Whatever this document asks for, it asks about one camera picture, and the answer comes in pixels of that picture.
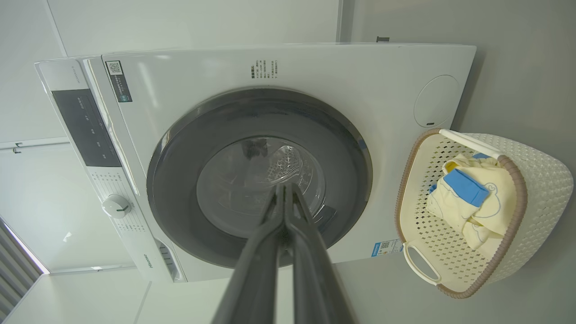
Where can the grey window blind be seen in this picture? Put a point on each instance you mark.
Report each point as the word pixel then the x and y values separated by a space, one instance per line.
pixel 18 265

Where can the cream garment with bear print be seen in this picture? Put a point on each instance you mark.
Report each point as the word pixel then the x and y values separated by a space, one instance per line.
pixel 450 211

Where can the cream garment with blue cuff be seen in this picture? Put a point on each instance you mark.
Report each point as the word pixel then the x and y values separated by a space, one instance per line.
pixel 499 198

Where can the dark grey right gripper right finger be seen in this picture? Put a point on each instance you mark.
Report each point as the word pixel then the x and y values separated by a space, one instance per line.
pixel 315 279

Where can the dark QR info sticker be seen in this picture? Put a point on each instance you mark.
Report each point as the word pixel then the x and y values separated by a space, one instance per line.
pixel 119 82

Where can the white plastic control knob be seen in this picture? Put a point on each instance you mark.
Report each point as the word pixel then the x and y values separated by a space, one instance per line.
pixel 116 206

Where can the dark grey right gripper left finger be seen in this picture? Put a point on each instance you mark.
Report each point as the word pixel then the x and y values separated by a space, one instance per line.
pixel 256 279

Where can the white front-load washing machine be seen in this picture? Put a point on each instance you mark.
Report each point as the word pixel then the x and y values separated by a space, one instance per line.
pixel 360 76

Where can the blue energy label sticker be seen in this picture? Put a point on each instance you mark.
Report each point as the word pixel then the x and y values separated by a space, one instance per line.
pixel 386 247

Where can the glass washer door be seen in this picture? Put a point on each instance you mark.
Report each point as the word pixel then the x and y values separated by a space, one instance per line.
pixel 180 180

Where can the round white filter cover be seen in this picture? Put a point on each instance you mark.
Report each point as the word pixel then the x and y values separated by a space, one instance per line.
pixel 435 101

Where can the cream perforated laundry basket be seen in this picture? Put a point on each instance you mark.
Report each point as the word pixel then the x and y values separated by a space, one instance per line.
pixel 540 180

